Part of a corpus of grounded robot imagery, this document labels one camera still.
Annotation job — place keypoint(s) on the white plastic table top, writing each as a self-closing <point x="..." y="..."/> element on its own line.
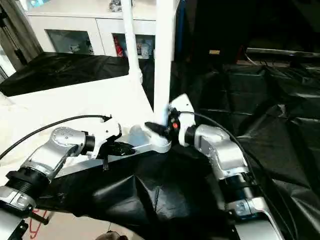
<point x="75" y="100"/>

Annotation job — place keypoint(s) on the white plastic table leg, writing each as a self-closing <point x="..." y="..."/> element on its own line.
<point x="130" y="40"/>
<point x="164" y="60"/>

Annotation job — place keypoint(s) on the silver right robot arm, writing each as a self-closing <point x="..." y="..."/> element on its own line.
<point x="225" y="155"/>

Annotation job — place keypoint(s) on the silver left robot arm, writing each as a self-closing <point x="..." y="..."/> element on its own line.
<point x="45" y="155"/>

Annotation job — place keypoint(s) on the small white jar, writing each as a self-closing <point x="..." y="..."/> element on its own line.
<point x="145" y="50"/>

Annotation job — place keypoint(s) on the small brass label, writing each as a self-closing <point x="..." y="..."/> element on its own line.
<point x="214" y="52"/>

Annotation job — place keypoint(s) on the red bottle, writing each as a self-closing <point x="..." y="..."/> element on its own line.
<point x="118" y="47"/>

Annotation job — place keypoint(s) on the black work mat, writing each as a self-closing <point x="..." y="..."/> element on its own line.
<point x="280" y="150"/>

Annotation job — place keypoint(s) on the white cabinet with glass doors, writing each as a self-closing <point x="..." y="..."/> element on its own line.
<point x="75" y="22"/>

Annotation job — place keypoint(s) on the grey window curtain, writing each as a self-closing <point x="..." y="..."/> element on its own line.
<point x="22" y="27"/>

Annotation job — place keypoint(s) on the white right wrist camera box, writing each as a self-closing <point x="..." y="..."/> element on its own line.
<point x="181" y="107"/>

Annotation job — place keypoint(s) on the grey horizontal rail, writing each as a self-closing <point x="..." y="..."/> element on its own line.
<point x="282" y="51"/>

